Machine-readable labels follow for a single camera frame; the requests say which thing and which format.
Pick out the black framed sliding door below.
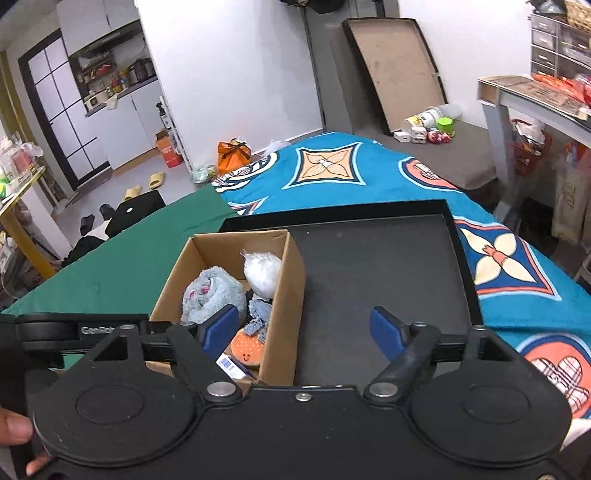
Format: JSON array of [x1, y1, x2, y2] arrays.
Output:
[[18, 30, 114, 190]]

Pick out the blue white packet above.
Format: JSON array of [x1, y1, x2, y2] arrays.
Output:
[[217, 353, 252, 380]]

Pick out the white stuffing plastic bag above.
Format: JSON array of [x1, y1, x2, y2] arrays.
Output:
[[239, 249, 283, 301]]

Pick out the pile of bottles and packets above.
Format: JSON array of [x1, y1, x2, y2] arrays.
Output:
[[0, 134, 44, 195]]

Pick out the green blanket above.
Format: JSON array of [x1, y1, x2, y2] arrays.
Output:
[[0, 188, 236, 370]]

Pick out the white kitchen cabinet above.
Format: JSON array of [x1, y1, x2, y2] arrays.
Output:
[[58, 0, 174, 169]]

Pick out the pile of red packets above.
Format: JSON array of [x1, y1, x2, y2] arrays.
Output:
[[531, 71, 591, 108]]

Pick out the wicker basket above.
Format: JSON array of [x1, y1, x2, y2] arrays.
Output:
[[563, 0, 591, 31]]

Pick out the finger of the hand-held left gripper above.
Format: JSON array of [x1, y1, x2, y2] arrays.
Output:
[[62, 313, 152, 357]]

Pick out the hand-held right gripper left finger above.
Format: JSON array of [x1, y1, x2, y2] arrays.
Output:
[[85, 305, 243, 401]]

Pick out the cream tote bag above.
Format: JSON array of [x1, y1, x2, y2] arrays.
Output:
[[551, 143, 591, 243]]

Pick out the grey fluffy plush toy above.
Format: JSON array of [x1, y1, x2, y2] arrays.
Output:
[[180, 265, 247, 324]]

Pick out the person's left hand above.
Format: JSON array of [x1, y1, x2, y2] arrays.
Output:
[[0, 410, 52, 477]]

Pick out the dark hanging clothes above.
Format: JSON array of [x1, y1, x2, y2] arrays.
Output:
[[279, 0, 384, 12]]

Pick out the blue printed blanket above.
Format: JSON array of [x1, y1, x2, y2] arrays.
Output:
[[210, 131, 591, 418]]

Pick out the yellow table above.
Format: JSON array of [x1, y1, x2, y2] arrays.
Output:
[[0, 166, 56, 278]]

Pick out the white shelf rack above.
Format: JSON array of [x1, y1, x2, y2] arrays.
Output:
[[159, 97, 192, 172]]

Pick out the orange plush toy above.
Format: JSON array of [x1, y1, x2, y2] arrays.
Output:
[[231, 329, 265, 366]]

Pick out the red cardboard box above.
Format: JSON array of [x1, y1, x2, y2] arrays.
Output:
[[156, 131, 183, 168]]

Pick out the black and white cloth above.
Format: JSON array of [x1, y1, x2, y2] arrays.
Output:
[[62, 224, 112, 266]]

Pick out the grey door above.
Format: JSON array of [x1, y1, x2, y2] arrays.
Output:
[[302, 4, 354, 134]]

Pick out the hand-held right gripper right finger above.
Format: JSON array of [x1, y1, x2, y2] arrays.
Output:
[[362, 305, 515, 401]]

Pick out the orange gift bag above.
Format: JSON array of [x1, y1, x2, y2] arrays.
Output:
[[218, 138, 252, 175]]

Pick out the framed brown board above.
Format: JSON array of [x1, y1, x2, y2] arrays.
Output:
[[342, 17, 448, 136]]

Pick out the white jar yellow label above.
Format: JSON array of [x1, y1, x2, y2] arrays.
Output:
[[405, 107, 441, 131]]

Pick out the black tray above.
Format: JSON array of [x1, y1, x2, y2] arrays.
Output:
[[218, 199, 483, 386]]

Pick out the plastic drawer unit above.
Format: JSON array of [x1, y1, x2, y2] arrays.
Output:
[[529, 11, 591, 81]]

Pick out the grey bench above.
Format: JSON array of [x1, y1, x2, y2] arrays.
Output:
[[369, 117, 499, 195]]

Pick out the black case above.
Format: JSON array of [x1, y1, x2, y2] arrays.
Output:
[[104, 191, 166, 238]]

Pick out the row of kitchen jars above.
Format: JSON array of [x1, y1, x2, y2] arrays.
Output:
[[76, 55, 158, 114]]

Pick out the grey table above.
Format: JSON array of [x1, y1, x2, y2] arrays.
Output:
[[478, 74, 591, 204]]

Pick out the orange hanging bag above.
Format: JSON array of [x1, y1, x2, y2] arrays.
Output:
[[510, 119, 552, 176]]

